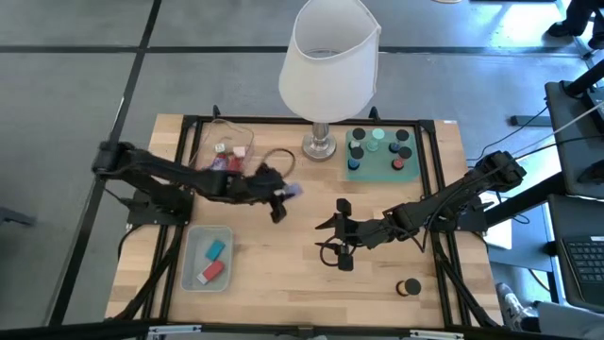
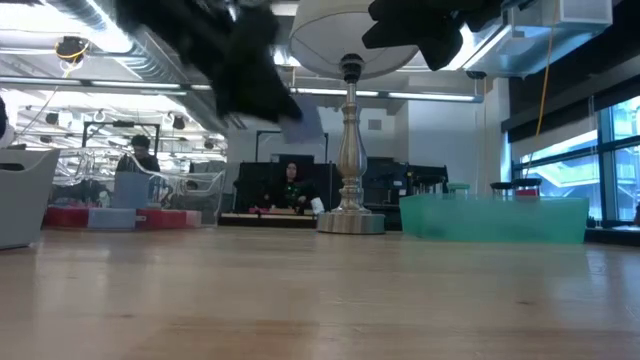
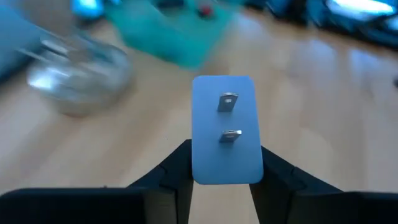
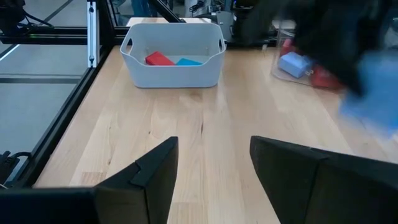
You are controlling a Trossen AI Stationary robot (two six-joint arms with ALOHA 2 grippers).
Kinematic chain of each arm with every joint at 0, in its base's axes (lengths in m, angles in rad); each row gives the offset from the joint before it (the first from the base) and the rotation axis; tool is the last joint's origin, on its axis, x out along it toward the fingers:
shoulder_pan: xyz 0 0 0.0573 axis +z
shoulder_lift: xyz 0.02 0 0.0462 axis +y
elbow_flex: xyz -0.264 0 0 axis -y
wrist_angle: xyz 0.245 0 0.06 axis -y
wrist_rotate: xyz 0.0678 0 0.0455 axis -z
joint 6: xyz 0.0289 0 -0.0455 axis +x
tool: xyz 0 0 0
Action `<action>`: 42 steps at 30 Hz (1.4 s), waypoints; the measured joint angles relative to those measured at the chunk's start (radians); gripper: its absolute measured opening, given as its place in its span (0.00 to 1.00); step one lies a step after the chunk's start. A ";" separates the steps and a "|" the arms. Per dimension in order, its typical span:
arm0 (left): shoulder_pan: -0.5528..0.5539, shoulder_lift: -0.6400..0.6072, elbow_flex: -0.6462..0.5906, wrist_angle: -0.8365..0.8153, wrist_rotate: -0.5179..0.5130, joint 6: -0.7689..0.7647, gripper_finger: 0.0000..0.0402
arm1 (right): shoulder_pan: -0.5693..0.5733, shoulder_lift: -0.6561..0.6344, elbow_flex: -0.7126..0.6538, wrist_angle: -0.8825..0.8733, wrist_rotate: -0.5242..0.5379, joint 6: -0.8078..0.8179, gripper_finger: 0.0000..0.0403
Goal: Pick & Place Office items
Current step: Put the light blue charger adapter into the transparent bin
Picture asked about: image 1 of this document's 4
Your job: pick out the silver table lamp white shade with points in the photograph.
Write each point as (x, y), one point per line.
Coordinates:
(330, 71)

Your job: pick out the black aluminium table frame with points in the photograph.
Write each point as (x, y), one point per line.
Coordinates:
(283, 119)

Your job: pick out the teal translucent tray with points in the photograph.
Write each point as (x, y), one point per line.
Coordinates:
(377, 167)

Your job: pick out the red plug charger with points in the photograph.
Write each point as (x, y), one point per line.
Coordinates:
(234, 164)

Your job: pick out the black hourglass red sand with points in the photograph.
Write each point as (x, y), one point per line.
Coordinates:
(405, 152)

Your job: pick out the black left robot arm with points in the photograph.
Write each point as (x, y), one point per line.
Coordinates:
(198, 179)

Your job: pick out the black side desk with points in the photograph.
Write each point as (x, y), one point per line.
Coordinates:
(566, 141)

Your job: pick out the clear plastic bin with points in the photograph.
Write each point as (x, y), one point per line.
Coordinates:
(207, 137)

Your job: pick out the white printed label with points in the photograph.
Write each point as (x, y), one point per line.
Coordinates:
(450, 122)

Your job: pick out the white cube charger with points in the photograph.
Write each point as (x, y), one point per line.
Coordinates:
(219, 147)

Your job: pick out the grey plastic bin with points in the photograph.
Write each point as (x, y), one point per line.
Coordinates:
(198, 245)

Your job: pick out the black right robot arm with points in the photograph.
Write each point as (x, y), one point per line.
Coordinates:
(448, 198)

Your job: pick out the red rectangular eraser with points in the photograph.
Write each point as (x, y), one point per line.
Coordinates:
(214, 270)

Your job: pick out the black hourglass orange sand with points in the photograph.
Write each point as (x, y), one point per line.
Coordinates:
(412, 286)

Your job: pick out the black crossbar silver brackets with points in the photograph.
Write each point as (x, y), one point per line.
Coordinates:
(236, 330)

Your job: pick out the small black hourglass blue sand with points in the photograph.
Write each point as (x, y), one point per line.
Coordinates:
(402, 135)

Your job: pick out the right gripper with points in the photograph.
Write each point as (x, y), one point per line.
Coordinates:
(373, 232)

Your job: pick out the lavender plug charger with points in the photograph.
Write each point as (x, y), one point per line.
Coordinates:
(293, 189)
(218, 163)

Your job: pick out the teal rectangular eraser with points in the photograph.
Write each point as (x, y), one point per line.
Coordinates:
(215, 250)

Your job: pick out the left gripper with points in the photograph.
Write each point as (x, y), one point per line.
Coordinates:
(257, 184)

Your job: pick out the black desk foot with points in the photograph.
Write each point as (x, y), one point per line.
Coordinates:
(531, 121)

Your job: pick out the grey floor stand foot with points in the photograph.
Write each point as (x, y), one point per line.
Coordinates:
(14, 216)

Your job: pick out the pale pink plug charger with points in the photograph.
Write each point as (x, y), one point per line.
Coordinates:
(239, 151)

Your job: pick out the person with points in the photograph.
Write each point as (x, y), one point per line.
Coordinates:
(514, 309)
(573, 19)

